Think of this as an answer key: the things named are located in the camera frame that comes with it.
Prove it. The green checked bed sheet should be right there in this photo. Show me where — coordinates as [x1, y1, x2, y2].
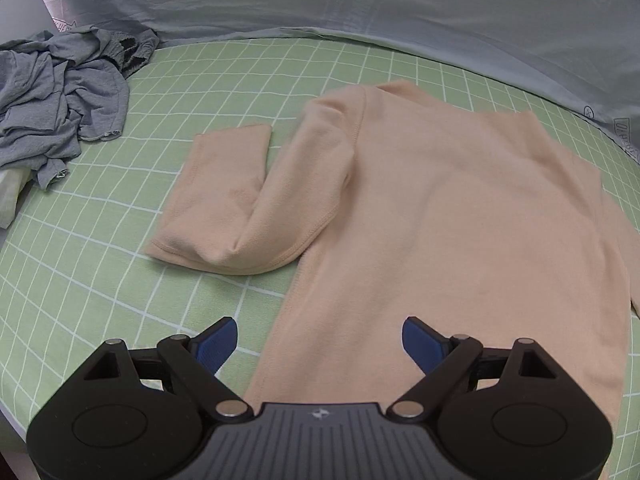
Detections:
[0, 37, 640, 480]

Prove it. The white cloth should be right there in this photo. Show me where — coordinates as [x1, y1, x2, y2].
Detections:
[0, 167, 32, 230]

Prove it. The grey crumpled garment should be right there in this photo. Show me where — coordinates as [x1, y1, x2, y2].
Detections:
[0, 25, 161, 191]

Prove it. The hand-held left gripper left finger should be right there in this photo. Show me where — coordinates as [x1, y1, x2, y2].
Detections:
[84, 316, 255, 418]

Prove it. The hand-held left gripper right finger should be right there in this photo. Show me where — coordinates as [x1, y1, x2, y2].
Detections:
[386, 316, 557, 420]

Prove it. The peach long-sleeve shirt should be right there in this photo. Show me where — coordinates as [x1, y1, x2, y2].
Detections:
[145, 80, 640, 480]

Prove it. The grey carrot print quilt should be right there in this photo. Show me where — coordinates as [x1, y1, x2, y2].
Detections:
[31, 0, 640, 163]

